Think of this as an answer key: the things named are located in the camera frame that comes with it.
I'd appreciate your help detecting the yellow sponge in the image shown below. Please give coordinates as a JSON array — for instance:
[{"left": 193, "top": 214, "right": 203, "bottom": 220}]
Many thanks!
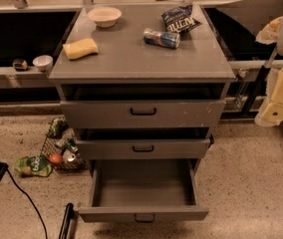
[{"left": 63, "top": 38, "right": 99, "bottom": 60}]

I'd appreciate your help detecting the black stand table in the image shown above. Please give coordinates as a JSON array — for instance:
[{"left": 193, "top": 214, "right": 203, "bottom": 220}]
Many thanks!
[{"left": 204, "top": 0, "right": 283, "bottom": 123}]

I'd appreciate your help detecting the black metal bar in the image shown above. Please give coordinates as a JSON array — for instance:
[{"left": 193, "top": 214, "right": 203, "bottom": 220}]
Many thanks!
[{"left": 58, "top": 203, "right": 75, "bottom": 239}]

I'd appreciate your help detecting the green bag on floor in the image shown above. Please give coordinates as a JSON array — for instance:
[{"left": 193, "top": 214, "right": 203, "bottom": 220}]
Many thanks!
[{"left": 47, "top": 118, "right": 69, "bottom": 138}]

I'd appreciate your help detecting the grey drawer cabinet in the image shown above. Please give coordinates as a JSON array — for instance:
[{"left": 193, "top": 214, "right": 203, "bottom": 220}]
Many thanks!
[{"left": 47, "top": 3, "right": 237, "bottom": 174}]

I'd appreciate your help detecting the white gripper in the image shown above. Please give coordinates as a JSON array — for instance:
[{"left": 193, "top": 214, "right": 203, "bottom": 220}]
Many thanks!
[{"left": 256, "top": 16, "right": 283, "bottom": 124}]

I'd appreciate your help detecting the green snack pouch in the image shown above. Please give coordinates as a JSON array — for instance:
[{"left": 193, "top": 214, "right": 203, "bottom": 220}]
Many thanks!
[{"left": 14, "top": 155, "right": 52, "bottom": 177}]

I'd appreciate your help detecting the grey middle drawer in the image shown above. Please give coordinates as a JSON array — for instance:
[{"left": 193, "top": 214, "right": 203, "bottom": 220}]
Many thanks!
[{"left": 77, "top": 139, "right": 210, "bottom": 159}]

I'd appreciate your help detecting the grey bottom drawer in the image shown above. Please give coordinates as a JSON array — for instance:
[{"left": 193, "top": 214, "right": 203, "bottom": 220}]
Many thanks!
[{"left": 80, "top": 159, "right": 208, "bottom": 223}]

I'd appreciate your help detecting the black wire basket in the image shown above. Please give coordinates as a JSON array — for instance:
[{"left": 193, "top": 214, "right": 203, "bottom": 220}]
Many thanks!
[{"left": 41, "top": 128, "right": 86, "bottom": 173}]

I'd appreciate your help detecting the silver can in basket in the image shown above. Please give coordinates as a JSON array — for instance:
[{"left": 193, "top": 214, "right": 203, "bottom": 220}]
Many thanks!
[{"left": 63, "top": 149, "right": 77, "bottom": 163}]

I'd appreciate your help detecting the red apple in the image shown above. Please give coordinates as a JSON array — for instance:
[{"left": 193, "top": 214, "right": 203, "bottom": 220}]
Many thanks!
[{"left": 49, "top": 153, "right": 63, "bottom": 164}]

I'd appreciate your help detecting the black cable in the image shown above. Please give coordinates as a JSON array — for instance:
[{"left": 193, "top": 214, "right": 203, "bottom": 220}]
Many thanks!
[{"left": 0, "top": 158, "right": 49, "bottom": 239}]

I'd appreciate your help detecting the small white cup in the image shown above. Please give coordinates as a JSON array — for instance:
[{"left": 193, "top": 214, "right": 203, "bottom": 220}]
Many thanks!
[{"left": 33, "top": 55, "right": 53, "bottom": 72}]

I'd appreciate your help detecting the white paper bowl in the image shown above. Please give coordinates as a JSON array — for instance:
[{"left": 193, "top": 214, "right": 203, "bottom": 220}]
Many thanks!
[{"left": 87, "top": 7, "right": 122, "bottom": 28}]

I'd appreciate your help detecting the grey drawer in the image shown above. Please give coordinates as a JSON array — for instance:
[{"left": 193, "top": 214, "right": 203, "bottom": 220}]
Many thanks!
[
  {"left": 61, "top": 101, "right": 225, "bottom": 128},
  {"left": 77, "top": 139, "right": 210, "bottom": 159},
  {"left": 80, "top": 159, "right": 208, "bottom": 223}
]

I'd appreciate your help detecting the blue kettle chips bag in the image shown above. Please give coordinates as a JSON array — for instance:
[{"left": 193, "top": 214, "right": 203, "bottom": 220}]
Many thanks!
[{"left": 161, "top": 5, "right": 201, "bottom": 34}]

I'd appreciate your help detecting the green bottle in basket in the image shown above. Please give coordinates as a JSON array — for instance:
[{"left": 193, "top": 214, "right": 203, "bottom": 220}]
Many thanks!
[{"left": 66, "top": 138, "right": 78, "bottom": 153}]

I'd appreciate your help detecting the grey top drawer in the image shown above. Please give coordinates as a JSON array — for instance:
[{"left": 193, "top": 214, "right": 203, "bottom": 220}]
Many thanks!
[{"left": 61, "top": 101, "right": 225, "bottom": 128}]

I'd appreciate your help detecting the redbull can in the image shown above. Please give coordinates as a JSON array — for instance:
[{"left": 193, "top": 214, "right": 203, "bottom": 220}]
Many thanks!
[{"left": 143, "top": 28, "right": 180, "bottom": 49}]

